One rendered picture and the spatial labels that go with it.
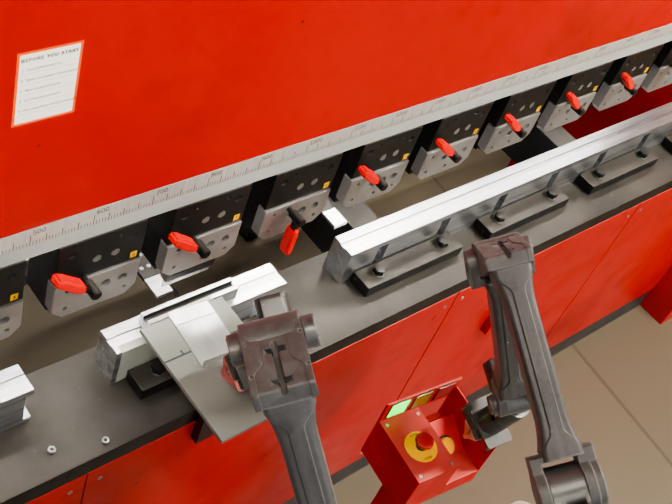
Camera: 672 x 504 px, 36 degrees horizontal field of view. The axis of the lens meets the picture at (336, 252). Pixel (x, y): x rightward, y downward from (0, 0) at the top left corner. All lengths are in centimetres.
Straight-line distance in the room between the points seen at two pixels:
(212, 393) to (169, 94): 62
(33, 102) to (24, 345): 184
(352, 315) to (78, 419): 63
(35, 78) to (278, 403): 47
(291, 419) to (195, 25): 52
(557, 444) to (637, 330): 228
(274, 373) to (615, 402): 252
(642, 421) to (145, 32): 263
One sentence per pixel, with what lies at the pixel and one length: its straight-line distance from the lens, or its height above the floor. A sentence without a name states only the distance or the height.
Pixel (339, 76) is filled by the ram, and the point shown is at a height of 153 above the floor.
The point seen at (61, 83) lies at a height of 166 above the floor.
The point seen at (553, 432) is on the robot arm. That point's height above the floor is 130.
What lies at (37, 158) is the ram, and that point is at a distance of 139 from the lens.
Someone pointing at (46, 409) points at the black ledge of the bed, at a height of 87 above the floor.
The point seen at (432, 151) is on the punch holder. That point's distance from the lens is 205.
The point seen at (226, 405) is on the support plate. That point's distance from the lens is 184.
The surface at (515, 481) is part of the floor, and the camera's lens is 326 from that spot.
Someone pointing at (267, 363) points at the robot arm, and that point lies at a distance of 121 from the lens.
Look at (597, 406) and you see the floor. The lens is 358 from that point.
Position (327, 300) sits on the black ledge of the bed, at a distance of 222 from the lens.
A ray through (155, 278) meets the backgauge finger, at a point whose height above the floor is 100.
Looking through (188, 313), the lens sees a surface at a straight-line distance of 194.
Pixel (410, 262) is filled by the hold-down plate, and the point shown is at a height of 91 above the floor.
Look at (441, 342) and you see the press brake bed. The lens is 263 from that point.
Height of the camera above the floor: 250
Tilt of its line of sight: 44 degrees down
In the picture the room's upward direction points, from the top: 23 degrees clockwise
